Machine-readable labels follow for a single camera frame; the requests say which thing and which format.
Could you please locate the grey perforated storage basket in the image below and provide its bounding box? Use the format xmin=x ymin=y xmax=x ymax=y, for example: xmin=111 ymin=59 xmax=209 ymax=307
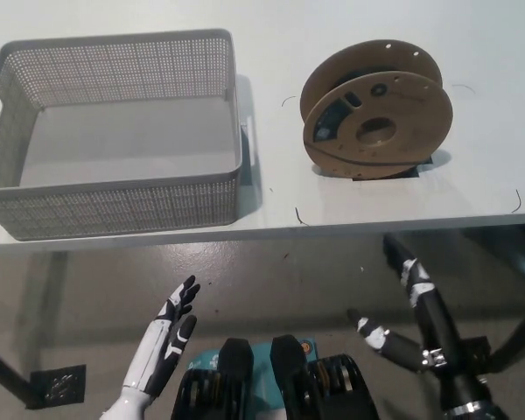
xmin=0 ymin=28 xmax=247 ymax=242

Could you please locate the black teal robot body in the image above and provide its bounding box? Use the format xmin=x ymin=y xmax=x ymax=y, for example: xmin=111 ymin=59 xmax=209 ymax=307
xmin=170 ymin=334 xmax=382 ymax=420

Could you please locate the cardboard filament spool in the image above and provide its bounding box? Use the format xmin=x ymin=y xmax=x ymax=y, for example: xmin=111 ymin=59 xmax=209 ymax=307
xmin=299 ymin=39 xmax=455 ymax=179

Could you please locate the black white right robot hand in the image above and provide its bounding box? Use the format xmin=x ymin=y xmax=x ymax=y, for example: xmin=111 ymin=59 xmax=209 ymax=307
xmin=346 ymin=233 xmax=496 ymax=413

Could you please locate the black table leg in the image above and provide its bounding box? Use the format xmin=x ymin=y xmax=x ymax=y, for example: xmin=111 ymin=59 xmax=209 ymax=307
xmin=0 ymin=339 xmax=40 ymax=406
xmin=484 ymin=262 xmax=525 ymax=361

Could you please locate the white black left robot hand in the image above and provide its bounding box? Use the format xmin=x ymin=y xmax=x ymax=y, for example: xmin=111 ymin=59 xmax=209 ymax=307
xmin=122 ymin=275 xmax=201 ymax=396

